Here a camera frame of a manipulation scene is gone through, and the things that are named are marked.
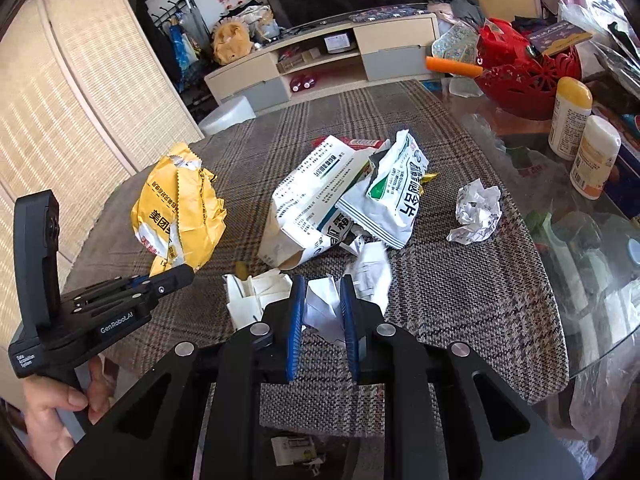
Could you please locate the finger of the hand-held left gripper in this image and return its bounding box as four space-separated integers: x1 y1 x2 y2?
60 264 196 317

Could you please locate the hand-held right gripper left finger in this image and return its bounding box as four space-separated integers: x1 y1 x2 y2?
55 275 307 480

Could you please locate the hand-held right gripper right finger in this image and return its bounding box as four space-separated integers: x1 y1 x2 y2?
340 276 583 480

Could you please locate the white paper sheet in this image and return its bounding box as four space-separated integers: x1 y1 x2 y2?
302 275 347 347

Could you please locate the white paper box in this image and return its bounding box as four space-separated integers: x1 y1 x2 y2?
222 269 293 333

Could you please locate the white printed receipt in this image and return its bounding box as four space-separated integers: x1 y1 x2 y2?
344 237 393 313

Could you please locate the yellow paper bag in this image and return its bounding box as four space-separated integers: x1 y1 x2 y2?
131 142 228 277

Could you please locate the black trash bin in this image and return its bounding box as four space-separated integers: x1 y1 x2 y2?
260 427 386 480

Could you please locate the white printed paper bag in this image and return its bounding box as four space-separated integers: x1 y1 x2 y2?
259 135 391 272

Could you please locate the white green snack packet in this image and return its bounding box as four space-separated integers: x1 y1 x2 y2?
336 130 432 250

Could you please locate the white paper ball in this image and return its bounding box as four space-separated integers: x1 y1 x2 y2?
446 179 502 246

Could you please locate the person's left hand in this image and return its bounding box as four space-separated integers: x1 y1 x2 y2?
22 358 114 479

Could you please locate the grey plaid blanket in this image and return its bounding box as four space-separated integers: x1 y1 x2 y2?
65 80 571 441

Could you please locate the woven folding screen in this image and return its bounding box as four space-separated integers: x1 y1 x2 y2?
0 0 206 411

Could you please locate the gold foil wrapper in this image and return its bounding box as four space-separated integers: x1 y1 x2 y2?
417 171 441 198

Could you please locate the white plastic stool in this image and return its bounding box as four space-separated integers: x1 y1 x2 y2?
197 95 256 136

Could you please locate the yellow plush toy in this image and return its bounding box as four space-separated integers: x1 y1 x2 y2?
212 20 251 66

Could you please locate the black coat rack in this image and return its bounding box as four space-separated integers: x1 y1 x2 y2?
127 0 211 96

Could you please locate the pile of mixed clothes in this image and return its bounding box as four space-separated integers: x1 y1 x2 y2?
220 2 281 43

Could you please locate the beige grey television stand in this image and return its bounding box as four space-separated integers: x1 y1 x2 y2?
204 12 441 111

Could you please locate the orange toy carrot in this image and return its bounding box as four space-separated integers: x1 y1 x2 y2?
425 55 483 78

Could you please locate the red plastic basket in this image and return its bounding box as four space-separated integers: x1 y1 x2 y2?
475 17 583 121

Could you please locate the green floral gift bag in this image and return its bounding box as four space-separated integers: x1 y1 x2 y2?
431 22 481 63

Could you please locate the white bottle yellow cap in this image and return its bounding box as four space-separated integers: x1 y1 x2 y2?
547 76 593 161

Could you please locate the dark patterned cloth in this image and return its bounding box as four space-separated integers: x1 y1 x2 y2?
347 4 431 23

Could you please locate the pile of grey clothes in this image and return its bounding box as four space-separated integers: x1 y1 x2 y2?
427 0 486 26

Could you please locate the dark flat box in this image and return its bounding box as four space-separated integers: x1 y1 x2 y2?
527 20 593 57

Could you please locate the pile of clear plastic packets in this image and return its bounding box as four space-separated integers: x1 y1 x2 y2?
557 0 640 93

